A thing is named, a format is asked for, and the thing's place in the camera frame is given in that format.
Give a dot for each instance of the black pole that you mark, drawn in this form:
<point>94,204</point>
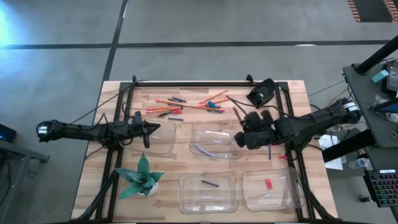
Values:
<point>377,55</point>

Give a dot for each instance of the white paper sheet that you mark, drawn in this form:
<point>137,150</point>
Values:
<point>334,164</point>
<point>326,142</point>

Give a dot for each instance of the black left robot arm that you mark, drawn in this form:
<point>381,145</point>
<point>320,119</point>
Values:
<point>77,130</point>

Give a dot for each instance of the striped floor mat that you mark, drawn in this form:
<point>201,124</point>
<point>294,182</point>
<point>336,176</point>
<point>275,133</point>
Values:
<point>370,9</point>

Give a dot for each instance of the clear plastic bottle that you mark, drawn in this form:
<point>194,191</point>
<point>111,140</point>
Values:
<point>359,163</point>

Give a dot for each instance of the black aluminium table frame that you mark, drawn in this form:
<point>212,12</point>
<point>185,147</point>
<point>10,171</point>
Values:
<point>202,84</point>

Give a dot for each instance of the teal box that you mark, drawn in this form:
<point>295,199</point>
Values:
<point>380,76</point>

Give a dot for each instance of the backlit black keyboard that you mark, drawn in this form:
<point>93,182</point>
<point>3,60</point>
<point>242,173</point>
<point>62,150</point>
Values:
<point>384,188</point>

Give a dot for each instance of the blue pen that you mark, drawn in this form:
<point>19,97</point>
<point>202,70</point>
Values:
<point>214,110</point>
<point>269,153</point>

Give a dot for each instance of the clear plastic bin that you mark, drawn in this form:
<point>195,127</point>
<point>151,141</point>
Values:
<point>192,186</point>
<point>227,149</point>
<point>280,199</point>
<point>161,143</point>

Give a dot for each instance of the purple pen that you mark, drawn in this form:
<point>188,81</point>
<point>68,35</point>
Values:
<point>205,151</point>

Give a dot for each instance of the black box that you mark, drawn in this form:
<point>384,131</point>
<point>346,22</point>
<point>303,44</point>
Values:
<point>392,76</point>

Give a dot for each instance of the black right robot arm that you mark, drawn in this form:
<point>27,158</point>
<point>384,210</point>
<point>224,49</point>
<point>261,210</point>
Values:
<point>311,121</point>

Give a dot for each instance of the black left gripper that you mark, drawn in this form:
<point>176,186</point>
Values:
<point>138,129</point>

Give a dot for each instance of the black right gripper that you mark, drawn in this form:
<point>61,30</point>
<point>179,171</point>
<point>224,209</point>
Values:
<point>261,138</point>

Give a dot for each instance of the grey side bench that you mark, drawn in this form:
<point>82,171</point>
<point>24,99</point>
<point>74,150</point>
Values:
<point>15,152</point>

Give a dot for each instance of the short black pen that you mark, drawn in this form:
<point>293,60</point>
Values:
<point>164,114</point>

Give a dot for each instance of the black device blue light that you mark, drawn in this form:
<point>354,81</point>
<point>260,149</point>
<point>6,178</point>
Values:
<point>7,133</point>

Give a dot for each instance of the blue eraser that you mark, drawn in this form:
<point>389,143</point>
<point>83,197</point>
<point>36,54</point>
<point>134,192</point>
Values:
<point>211,104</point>

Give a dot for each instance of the black hole punch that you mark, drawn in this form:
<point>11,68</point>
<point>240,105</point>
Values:
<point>262,91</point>

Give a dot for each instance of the dark tablet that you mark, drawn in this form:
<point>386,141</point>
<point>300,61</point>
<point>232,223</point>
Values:
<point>388,107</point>

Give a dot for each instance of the red eraser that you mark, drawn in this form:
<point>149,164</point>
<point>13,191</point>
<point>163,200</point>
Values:
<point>177,111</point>
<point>269,183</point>

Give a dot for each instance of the black desk beam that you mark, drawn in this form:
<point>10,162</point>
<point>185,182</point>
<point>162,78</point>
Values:
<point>348,145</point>

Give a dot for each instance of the green artificial plant white pot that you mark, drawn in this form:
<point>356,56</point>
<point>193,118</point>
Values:
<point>141,180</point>

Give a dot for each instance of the dark grey side desk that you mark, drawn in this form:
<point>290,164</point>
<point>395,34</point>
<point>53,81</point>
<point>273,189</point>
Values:
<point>367,102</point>

